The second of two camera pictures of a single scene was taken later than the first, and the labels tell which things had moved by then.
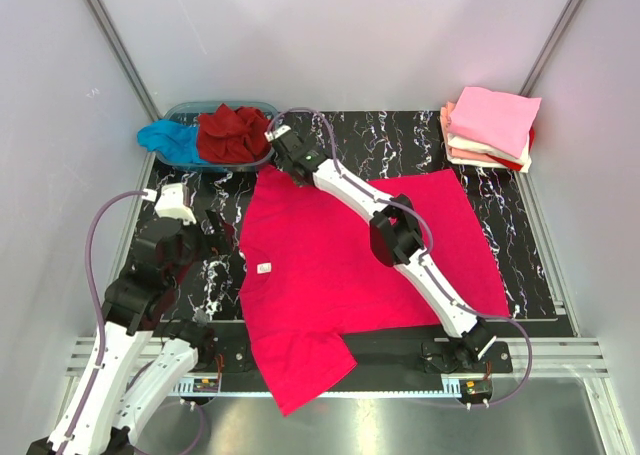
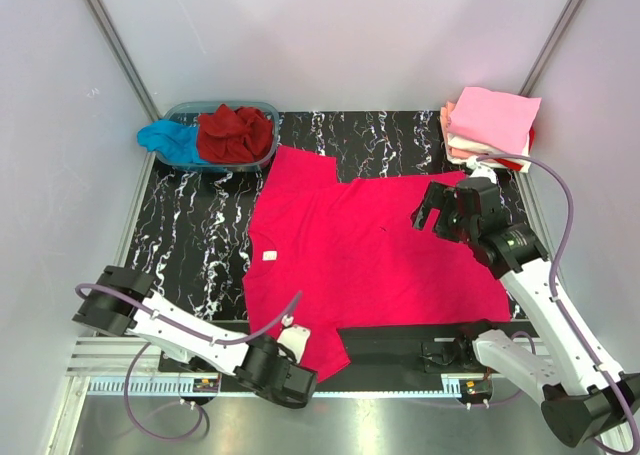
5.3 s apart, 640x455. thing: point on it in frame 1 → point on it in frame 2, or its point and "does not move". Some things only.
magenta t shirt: [309, 274] does not move
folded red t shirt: [513, 164] does not move
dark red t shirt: [225, 134] does not move
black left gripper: [219, 237] → [273, 395]
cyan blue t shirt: [176, 141] does not move
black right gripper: [286, 167] → [439, 196]
